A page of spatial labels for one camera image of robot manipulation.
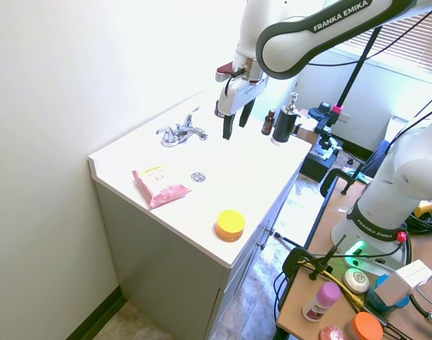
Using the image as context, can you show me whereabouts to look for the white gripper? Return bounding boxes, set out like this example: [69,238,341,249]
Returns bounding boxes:
[214,76,269,141]

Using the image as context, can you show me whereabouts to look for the blue round container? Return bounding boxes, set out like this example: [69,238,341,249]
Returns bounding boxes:
[365,274,411,315]

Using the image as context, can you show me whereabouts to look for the brown cardboard piece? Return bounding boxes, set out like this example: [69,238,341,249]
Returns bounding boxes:
[290,123,319,143]

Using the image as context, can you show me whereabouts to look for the pink round soap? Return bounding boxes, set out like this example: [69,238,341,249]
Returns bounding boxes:
[318,324,348,340]

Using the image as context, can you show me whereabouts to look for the small amber dropper bottle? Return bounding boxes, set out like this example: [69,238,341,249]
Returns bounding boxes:
[261,108,276,136]

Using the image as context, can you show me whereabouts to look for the black chrome soap dispenser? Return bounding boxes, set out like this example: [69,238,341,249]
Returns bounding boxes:
[271,91,301,147]

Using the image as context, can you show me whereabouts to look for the round white soap tin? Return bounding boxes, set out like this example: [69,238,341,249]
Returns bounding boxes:
[343,268,370,295]

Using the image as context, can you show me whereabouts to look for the white cardboard box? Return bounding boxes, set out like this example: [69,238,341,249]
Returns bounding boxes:
[373,259,432,305]

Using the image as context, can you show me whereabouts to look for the chrome two-handle faucet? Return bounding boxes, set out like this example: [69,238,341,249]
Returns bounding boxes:
[155,107,209,148]

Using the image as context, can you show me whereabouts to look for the black camera stand pole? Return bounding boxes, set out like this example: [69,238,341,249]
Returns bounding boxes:
[331,25,382,116]

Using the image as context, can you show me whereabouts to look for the window blinds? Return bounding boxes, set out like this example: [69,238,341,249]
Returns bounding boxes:
[334,9,432,77]

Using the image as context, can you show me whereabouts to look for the grey vanity cabinet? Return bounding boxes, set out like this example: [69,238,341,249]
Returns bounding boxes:
[94,143,313,340]

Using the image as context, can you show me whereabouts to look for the yellow lidded orange jar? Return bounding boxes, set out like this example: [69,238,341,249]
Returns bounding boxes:
[215,209,246,244]

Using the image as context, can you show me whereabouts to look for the black camera clamp head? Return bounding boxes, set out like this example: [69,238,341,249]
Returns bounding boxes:
[307,101,344,160]

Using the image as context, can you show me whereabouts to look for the pink capped deodorant stick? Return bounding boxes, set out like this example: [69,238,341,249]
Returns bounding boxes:
[301,281,342,323]

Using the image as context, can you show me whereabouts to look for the pink wipes packet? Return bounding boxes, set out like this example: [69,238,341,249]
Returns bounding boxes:
[131,164,193,211]

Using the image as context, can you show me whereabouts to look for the yellow cable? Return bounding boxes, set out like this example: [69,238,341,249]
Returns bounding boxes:
[296,260,366,310]

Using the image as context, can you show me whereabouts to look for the red wrist camera mount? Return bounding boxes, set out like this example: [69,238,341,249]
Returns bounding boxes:
[215,61,245,83]

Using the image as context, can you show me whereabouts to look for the black cable bundle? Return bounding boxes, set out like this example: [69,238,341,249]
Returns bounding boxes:
[404,200,432,235]

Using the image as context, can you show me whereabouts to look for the black c-clamp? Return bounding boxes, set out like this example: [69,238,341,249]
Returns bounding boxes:
[282,234,347,283]
[320,169,367,198]

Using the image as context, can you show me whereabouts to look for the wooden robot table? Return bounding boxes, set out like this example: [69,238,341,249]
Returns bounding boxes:
[275,175,432,340]

